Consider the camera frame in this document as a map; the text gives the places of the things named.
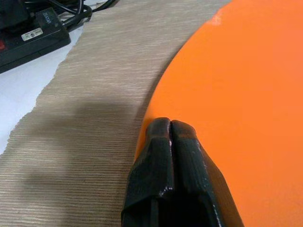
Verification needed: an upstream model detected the beige ribbed counter mat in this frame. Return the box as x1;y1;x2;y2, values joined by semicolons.
0;0;232;227

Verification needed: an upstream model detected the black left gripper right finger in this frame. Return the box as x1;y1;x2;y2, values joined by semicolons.
171;120;245;227

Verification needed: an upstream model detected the orange plastic plate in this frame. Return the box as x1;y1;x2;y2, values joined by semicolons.
134;0;303;227

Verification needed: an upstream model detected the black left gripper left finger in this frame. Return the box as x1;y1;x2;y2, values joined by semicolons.
121;118;176;227

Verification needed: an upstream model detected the black power strip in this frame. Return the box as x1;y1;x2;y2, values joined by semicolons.
0;0;72;74

